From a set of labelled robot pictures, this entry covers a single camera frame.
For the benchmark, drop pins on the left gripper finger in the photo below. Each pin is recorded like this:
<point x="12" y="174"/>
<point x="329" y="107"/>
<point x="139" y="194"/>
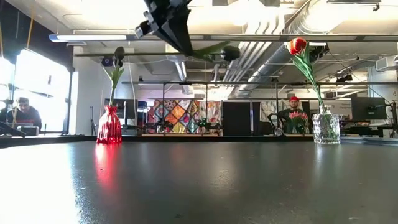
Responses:
<point x="185" y="31"/>
<point x="169" y="34"/>

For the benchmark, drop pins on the red ribbed glass vase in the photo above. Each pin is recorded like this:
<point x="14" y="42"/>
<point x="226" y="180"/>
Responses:
<point x="109" y="127"/>

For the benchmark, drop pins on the clear textured glass vase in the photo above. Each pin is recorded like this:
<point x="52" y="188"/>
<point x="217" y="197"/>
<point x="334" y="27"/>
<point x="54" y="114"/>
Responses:
<point x="326" y="130"/>

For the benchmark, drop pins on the grey overhead rig beam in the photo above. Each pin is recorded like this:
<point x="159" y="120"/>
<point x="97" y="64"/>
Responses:
<point x="248" y="37"/>

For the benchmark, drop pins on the colourful patchwork tapestry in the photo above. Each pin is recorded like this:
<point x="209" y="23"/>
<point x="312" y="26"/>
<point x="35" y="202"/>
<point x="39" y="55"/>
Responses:
<point x="183" y="116"/>

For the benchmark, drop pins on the black partition panel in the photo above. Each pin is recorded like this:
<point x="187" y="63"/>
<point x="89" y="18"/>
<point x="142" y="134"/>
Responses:
<point x="239" y="116"/>

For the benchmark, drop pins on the person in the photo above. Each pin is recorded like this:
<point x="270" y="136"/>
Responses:
<point x="293" y="104"/>
<point x="26" y="115"/>

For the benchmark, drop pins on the pink flower bouquet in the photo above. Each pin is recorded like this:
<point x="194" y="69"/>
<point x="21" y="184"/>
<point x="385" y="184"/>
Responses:
<point x="298" y="117"/>

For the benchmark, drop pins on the grey box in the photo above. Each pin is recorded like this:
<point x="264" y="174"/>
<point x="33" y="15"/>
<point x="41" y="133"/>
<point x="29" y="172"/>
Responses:
<point x="28" y="130"/>

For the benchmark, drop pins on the black computer monitor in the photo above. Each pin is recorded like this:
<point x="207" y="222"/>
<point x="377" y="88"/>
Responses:
<point x="368" y="107"/>

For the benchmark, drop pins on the white air conditioner unit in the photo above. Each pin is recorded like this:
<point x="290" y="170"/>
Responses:
<point x="385" y="63"/>

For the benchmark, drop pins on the black metal station frame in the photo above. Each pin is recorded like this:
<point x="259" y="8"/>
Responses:
<point x="217" y="83"/>

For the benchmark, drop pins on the silver spiral air duct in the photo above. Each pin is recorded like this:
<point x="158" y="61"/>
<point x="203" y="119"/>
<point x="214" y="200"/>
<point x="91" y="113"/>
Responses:
<point x="273" y="62"/>

